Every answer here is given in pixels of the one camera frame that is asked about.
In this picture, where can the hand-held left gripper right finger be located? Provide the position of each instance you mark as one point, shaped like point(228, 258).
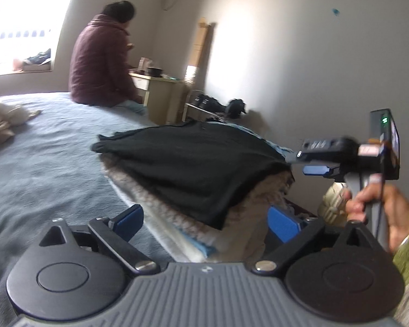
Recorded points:
point(283, 224)

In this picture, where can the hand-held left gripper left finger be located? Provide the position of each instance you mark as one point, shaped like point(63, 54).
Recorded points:
point(129, 219)

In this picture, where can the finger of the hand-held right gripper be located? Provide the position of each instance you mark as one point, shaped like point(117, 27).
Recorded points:
point(322, 171)
point(320, 150)

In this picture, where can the black printed t-shirt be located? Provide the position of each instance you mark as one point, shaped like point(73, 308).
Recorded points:
point(197, 163)

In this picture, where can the person's right hand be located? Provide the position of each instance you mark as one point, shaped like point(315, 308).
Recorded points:
point(398, 211)

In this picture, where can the striped woolly blanket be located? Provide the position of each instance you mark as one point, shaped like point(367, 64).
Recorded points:
point(156, 197)

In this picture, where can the white folded cloth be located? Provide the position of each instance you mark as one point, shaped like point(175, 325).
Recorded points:
point(177, 231)

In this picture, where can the blue folded cloth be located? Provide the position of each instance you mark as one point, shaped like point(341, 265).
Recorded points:
point(199, 247)

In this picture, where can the black bags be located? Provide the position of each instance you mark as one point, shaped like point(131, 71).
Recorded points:
point(218, 105)

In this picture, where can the cream desk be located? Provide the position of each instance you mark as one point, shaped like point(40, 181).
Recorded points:
point(160, 98)

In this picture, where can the dark bowl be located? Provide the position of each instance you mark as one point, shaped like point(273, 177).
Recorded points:
point(155, 71)

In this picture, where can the beige crumpled garment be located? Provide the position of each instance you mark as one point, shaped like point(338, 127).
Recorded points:
point(3, 122)

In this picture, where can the pair of dark sneakers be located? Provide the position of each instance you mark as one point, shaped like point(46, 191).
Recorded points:
point(37, 58)

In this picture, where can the bright window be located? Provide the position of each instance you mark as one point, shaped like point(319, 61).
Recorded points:
point(24, 13)

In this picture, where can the wooden frame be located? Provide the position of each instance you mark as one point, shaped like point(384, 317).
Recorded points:
point(201, 61)

